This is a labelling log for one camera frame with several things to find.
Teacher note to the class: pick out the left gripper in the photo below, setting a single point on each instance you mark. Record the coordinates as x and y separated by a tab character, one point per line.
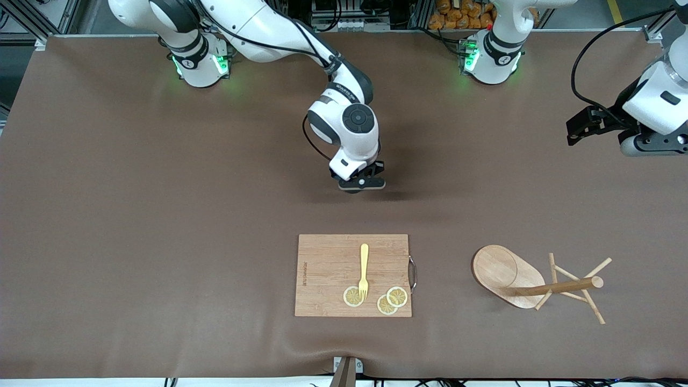
613	117

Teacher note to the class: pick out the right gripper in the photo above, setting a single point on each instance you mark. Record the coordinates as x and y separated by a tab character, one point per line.
379	167

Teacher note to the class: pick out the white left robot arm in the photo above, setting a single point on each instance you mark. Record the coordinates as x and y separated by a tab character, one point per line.
494	64

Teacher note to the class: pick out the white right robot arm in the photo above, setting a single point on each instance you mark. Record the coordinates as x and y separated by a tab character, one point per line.
258	27

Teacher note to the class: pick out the dark equipment rack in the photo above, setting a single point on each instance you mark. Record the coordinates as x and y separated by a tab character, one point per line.
349	24

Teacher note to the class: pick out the wooden cup rack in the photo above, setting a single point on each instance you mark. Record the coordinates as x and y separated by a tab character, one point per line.
500	269

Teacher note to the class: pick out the yellow plastic fork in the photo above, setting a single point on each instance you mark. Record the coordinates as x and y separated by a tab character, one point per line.
364	263

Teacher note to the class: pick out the lemon slice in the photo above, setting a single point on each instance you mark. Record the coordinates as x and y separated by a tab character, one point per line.
399	296
384	307
350	296

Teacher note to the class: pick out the orange packets pile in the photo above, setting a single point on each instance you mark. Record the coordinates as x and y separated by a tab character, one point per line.
457	21

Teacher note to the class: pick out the brown table mat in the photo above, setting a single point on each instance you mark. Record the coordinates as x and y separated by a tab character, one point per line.
161	188

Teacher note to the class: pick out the aluminium frame profile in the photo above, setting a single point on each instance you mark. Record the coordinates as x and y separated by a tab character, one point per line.
67	13
654	35

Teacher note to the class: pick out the aluminium camera post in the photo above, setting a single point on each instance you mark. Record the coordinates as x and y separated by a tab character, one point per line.
346	373

